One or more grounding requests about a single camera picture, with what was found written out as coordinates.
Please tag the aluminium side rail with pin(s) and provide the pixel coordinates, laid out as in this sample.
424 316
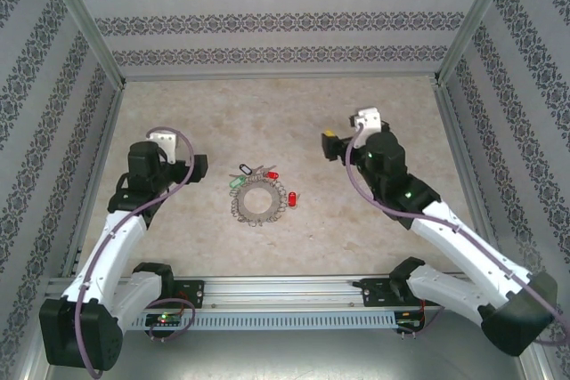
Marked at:
459 144
106 144

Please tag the aluminium frame post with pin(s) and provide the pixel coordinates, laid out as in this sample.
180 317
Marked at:
84 19
473 19

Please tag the aluminium mounting rail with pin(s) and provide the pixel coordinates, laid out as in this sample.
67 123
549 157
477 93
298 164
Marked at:
285 292

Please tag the small circuit board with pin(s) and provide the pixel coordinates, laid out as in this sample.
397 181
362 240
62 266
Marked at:
407 322
162 320

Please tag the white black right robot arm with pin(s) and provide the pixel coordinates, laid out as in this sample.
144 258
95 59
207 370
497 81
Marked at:
458 254

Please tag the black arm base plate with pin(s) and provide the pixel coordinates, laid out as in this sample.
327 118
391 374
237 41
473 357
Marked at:
372 295
193 295

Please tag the aluminium back beam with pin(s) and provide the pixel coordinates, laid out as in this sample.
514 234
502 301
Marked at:
276 76

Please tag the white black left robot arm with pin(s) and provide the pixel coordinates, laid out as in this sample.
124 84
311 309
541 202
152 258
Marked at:
113 258

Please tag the black tag key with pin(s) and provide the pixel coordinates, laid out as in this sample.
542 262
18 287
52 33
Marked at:
245 169

